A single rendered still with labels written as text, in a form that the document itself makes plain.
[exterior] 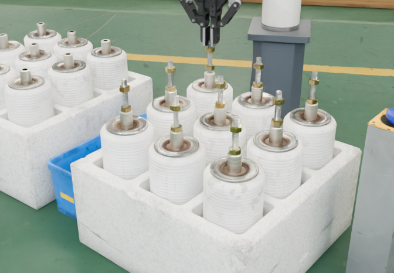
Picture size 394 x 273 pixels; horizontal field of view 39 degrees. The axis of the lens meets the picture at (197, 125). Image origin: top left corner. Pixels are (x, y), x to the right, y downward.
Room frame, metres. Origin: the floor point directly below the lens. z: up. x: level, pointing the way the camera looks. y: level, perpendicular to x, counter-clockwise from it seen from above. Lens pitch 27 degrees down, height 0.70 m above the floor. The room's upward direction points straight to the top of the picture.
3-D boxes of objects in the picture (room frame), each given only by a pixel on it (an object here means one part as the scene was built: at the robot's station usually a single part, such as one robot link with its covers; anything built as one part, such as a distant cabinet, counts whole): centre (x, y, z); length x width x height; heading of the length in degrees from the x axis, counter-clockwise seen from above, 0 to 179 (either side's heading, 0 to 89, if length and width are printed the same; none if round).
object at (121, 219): (0.90, -0.04, 0.09); 0.39 x 0.39 x 0.18; 50
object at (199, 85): (1.07, -0.03, 0.25); 0.08 x 0.08 x 0.01
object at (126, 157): (0.89, 0.12, 0.16); 0.10 x 0.10 x 0.18
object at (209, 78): (1.07, -0.03, 0.26); 0.02 x 0.02 x 0.03
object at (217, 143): (0.90, -0.04, 0.16); 0.10 x 0.10 x 0.18
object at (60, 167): (1.07, 0.18, 0.06); 0.30 x 0.11 x 0.12; 142
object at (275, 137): (0.83, -0.13, 0.26); 0.02 x 0.02 x 0.03
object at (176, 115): (0.81, 0.03, 0.30); 0.01 x 0.01 x 0.08
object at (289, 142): (0.83, -0.13, 0.25); 0.08 x 0.08 x 0.01
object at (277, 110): (0.83, -0.13, 0.31); 0.01 x 0.01 x 0.08
